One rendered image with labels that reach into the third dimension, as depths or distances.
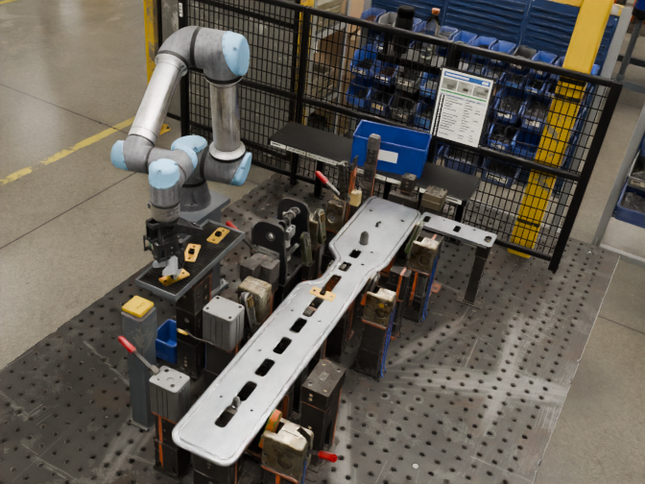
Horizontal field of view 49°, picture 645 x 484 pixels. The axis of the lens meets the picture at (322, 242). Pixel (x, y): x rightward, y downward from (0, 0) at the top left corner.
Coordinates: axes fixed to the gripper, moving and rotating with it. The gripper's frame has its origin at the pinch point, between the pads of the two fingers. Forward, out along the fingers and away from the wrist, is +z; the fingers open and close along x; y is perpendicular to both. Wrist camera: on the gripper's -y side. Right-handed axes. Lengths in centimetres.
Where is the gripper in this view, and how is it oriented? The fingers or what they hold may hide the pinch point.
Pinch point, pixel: (174, 272)
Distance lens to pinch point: 203.3
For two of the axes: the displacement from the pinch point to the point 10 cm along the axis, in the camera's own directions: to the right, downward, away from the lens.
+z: -0.9, 8.1, 5.7
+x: 6.9, 4.7, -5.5
